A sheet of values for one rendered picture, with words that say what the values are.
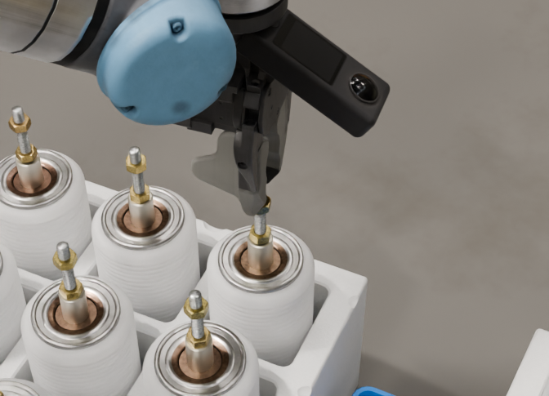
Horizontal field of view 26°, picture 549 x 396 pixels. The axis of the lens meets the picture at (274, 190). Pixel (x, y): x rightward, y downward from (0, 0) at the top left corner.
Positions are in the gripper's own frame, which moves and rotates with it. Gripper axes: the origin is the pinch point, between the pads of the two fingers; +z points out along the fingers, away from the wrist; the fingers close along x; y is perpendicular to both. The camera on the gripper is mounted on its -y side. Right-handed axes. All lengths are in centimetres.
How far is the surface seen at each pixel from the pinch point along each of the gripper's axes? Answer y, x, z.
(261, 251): 0.2, 1.0, 7.0
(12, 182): 25.7, -1.5, 9.4
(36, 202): 22.3, 0.3, 9.2
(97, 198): 20.8, -8.0, 16.5
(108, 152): 31, -30, 35
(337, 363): -7.0, 0.5, 21.2
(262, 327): -1.0, 4.4, 13.0
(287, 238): -0.9, -2.9, 9.2
